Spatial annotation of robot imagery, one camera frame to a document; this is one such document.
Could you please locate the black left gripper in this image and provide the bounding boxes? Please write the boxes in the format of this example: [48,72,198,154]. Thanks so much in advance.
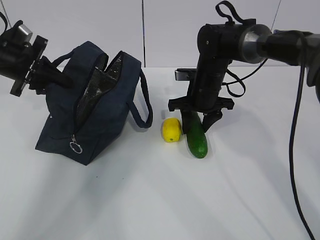
[10,35,74,97]

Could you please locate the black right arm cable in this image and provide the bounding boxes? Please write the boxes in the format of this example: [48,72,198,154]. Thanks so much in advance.
[214,0,318,240]

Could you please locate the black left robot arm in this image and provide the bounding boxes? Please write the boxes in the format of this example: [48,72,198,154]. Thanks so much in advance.
[0,20,74,97]

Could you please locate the dark blue lunch bag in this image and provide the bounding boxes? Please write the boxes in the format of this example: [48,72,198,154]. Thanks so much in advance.
[35,41,153,165]

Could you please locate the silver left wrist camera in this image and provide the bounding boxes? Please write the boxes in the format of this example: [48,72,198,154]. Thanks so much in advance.
[15,20,33,44]

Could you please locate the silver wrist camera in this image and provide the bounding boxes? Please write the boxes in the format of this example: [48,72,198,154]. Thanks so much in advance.
[15,20,33,44]
[174,68,197,82]

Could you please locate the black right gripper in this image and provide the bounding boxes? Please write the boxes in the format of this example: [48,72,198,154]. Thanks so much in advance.
[168,96,235,135]

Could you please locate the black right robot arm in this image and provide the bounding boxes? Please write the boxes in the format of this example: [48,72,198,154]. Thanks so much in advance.
[168,23,320,133]

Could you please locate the green cucumber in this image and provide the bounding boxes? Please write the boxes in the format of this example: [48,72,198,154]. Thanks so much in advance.
[186,112,208,159]

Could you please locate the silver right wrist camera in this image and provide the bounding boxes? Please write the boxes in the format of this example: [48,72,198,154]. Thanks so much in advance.
[174,68,197,82]

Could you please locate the yellow lemon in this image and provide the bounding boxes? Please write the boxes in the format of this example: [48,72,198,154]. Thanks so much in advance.
[162,118,182,143]

